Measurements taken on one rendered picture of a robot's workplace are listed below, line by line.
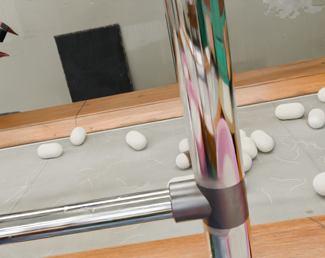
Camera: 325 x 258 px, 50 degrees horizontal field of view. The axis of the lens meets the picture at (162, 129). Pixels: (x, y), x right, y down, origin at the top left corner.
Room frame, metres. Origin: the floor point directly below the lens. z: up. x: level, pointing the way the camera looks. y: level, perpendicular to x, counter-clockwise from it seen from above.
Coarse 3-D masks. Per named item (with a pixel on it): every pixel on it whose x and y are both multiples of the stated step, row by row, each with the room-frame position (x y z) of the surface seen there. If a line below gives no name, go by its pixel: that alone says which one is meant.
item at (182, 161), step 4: (180, 156) 0.35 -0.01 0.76; (184, 156) 0.35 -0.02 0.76; (176, 160) 0.35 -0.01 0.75; (180, 160) 0.35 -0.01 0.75; (184, 160) 0.35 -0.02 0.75; (188, 160) 0.35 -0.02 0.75; (180, 164) 0.35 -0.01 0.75; (184, 164) 0.34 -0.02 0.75; (188, 164) 0.35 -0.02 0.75; (184, 168) 0.35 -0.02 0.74
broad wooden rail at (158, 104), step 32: (288, 64) 0.60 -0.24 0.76; (320, 64) 0.56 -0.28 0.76; (128, 96) 0.60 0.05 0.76; (160, 96) 0.56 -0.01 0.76; (256, 96) 0.51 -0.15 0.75; (288, 96) 0.50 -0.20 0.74; (0, 128) 0.57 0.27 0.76; (32, 128) 0.55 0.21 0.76; (64, 128) 0.54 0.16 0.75; (96, 128) 0.53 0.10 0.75
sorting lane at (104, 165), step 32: (128, 128) 0.51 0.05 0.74; (160, 128) 0.48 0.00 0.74; (256, 128) 0.42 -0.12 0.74; (288, 128) 0.40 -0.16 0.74; (320, 128) 0.38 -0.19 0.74; (0, 160) 0.49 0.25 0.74; (32, 160) 0.46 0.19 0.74; (64, 160) 0.44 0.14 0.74; (96, 160) 0.42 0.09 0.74; (128, 160) 0.40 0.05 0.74; (160, 160) 0.38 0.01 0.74; (256, 160) 0.34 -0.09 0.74; (288, 160) 0.32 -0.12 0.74; (320, 160) 0.31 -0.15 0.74; (0, 192) 0.39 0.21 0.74; (32, 192) 0.37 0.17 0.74; (64, 192) 0.35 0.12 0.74; (96, 192) 0.34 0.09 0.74; (128, 192) 0.32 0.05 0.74; (256, 192) 0.28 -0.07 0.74; (288, 192) 0.27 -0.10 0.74; (160, 224) 0.26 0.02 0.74; (192, 224) 0.25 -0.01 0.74; (256, 224) 0.23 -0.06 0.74; (0, 256) 0.26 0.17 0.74; (32, 256) 0.25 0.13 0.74
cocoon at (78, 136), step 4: (76, 128) 0.50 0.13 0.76; (80, 128) 0.50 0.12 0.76; (72, 132) 0.49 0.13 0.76; (76, 132) 0.49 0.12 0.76; (80, 132) 0.49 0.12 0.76; (84, 132) 0.50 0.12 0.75; (72, 136) 0.48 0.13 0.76; (76, 136) 0.48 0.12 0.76; (80, 136) 0.48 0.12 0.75; (84, 136) 0.49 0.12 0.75; (72, 140) 0.48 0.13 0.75; (76, 140) 0.48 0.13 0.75; (80, 140) 0.48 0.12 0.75; (76, 144) 0.48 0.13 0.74
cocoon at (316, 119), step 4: (312, 112) 0.39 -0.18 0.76; (316, 112) 0.39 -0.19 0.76; (320, 112) 0.39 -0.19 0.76; (312, 116) 0.38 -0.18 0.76; (316, 116) 0.38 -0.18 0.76; (320, 116) 0.38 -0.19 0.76; (324, 116) 0.39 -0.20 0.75; (308, 120) 0.39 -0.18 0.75; (312, 120) 0.38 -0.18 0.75; (316, 120) 0.38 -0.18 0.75; (320, 120) 0.38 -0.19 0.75; (324, 120) 0.38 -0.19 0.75; (312, 124) 0.38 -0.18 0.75; (316, 124) 0.38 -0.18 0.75; (320, 124) 0.38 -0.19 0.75
